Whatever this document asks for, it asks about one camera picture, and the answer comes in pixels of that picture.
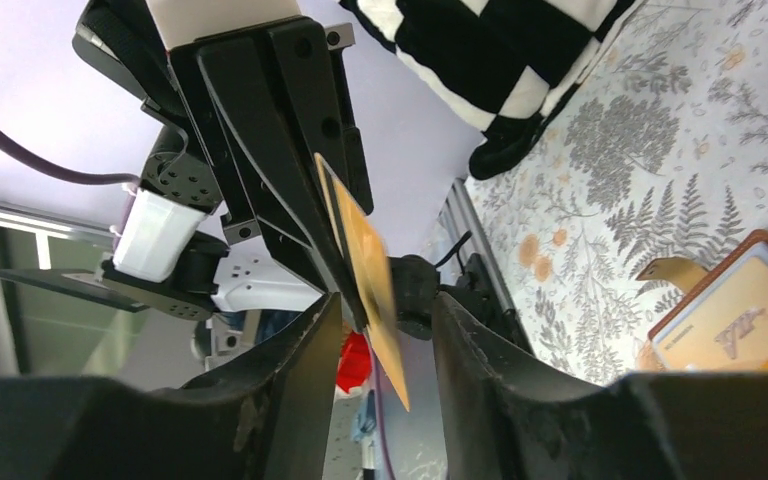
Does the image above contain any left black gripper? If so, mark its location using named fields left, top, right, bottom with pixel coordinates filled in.
left=73, top=1, right=374, bottom=331

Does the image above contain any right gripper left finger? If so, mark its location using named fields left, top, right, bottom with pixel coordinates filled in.
left=0, top=293, right=342, bottom=479

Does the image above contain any black white checkered pillow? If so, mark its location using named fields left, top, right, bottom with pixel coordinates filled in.
left=340, top=0, right=641, bottom=180

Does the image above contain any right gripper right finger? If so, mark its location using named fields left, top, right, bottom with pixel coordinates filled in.
left=432, top=293, right=768, bottom=479

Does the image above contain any aluminium frame rail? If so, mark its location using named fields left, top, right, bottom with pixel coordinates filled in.
left=0, top=201, right=115, bottom=249

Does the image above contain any brown leather card holder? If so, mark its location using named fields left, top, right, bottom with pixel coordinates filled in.
left=637, top=229, right=768, bottom=371

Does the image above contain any gold VIP card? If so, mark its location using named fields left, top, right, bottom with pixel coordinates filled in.
left=313, top=152, right=411, bottom=411
left=652, top=255, right=768, bottom=371

